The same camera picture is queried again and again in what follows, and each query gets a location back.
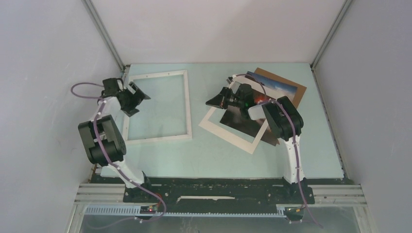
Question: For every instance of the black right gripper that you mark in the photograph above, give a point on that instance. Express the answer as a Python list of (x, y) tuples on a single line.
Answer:
[(220, 100)]

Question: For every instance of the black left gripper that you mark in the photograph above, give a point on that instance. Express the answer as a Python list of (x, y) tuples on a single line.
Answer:
[(137, 97)]

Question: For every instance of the sunset landscape photo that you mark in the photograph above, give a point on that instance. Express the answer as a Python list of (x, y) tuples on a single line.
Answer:
[(236, 119)]

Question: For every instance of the white photo mat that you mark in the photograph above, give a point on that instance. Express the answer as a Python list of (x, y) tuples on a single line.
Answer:
[(231, 138)]

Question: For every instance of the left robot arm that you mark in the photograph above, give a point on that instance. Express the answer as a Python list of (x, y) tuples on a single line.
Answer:
[(101, 137)]

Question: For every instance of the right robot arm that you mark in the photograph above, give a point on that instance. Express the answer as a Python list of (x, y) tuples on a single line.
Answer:
[(283, 120)]

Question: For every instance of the brown backing board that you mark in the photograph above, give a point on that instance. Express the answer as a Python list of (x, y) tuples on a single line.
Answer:
[(300, 89)]

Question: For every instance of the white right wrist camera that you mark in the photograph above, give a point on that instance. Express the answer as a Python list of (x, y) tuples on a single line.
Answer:
[(232, 84)]

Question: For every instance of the white picture frame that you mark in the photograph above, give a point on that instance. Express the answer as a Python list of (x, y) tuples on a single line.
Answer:
[(166, 115)]

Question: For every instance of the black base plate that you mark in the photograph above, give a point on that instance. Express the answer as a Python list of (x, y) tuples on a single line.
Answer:
[(220, 196)]

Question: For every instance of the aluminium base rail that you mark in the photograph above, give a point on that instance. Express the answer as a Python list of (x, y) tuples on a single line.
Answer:
[(106, 197)]

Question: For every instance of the aluminium corner rail left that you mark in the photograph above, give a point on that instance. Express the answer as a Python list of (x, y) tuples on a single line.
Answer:
[(99, 25)]

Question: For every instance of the aluminium corner rail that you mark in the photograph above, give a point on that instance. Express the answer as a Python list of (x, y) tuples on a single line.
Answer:
[(332, 31), (99, 25)]

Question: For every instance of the aluminium corner rail right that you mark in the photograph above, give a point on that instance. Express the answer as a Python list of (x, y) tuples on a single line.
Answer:
[(332, 31)]

